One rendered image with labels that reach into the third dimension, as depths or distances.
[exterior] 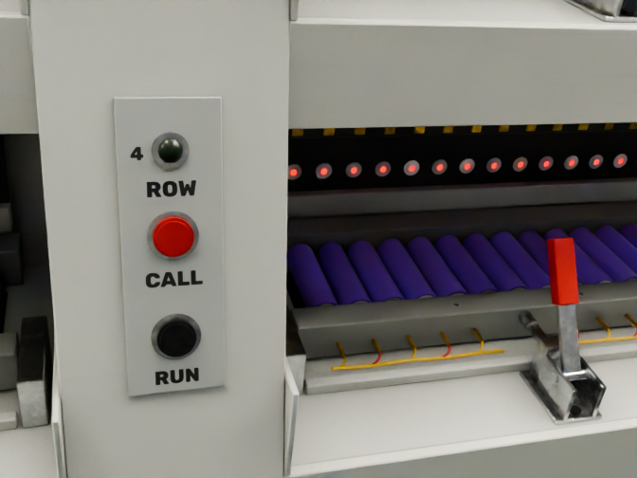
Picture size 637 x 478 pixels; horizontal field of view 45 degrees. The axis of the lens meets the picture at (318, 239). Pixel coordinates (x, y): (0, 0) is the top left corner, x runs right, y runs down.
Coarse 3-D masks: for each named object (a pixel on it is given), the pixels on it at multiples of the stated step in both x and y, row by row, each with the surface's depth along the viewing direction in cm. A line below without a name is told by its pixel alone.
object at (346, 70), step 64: (320, 0) 33; (384, 0) 34; (448, 0) 35; (512, 0) 36; (576, 0) 36; (320, 64) 31; (384, 64) 32; (448, 64) 32; (512, 64) 33; (576, 64) 34
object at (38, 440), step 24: (0, 216) 45; (24, 288) 45; (48, 288) 46; (24, 312) 44; (48, 312) 44; (24, 336) 38; (48, 336) 39; (24, 360) 36; (48, 360) 38; (24, 384) 35; (48, 384) 38; (0, 408) 37; (24, 408) 36; (48, 408) 37; (0, 432) 36; (24, 432) 36; (48, 432) 36; (0, 456) 35; (24, 456) 35; (48, 456) 35
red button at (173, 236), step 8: (160, 224) 30; (168, 224) 30; (176, 224) 30; (184, 224) 30; (160, 232) 30; (168, 232) 30; (176, 232) 30; (184, 232) 30; (192, 232) 30; (160, 240) 30; (168, 240) 30; (176, 240) 30; (184, 240) 30; (192, 240) 30; (160, 248) 30; (168, 248) 30; (176, 248) 30; (184, 248) 30; (168, 256) 30; (176, 256) 30
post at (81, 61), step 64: (64, 0) 27; (128, 0) 28; (192, 0) 28; (256, 0) 29; (64, 64) 28; (128, 64) 28; (192, 64) 29; (256, 64) 30; (64, 128) 28; (256, 128) 30; (64, 192) 29; (256, 192) 31; (64, 256) 30; (256, 256) 32; (64, 320) 30; (256, 320) 33; (64, 384) 31; (256, 384) 34; (64, 448) 32; (128, 448) 33; (192, 448) 34; (256, 448) 34
